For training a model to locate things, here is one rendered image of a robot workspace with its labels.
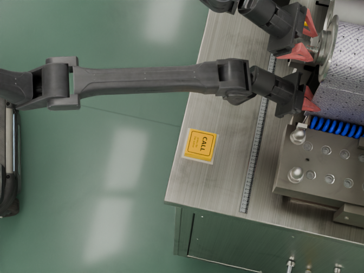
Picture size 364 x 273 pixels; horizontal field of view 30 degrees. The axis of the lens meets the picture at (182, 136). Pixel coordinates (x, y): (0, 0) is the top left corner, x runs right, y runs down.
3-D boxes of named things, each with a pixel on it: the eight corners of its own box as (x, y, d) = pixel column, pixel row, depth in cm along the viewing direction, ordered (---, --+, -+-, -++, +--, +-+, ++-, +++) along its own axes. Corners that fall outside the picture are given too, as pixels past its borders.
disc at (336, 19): (326, 28, 154) (340, 3, 140) (328, 29, 154) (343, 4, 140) (314, 90, 151) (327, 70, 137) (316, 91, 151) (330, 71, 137)
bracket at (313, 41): (276, 82, 181) (297, 27, 152) (300, 88, 180) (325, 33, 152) (273, 99, 179) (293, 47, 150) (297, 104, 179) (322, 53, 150)
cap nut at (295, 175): (288, 167, 160) (292, 161, 155) (304, 170, 159) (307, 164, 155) (286, 181, 158) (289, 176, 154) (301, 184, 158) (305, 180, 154)
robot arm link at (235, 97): (232, 94, 146) (227, 57, 148) (203, 109, 155) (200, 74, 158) (275, 99, 152) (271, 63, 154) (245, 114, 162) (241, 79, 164)
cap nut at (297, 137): (291, 129, 163) (294, 122, 158) (306, 132, 162) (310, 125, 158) (288, 143, 162) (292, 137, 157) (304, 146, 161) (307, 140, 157)
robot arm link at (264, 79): (252, 82, 148) (255, 59, 151) (234, 92, 154) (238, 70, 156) (277, 93, 151) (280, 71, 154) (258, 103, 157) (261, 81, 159)
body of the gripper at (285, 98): (280, 119, 159) (254, 108, 155) (287, 80, 162) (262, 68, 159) (298, 114, 153) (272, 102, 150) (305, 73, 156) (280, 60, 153)
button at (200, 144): (189, 130, 176) (190, 127, 174) (216, 136, 175) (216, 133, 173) (183, 156, 174) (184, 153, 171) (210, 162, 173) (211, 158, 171)
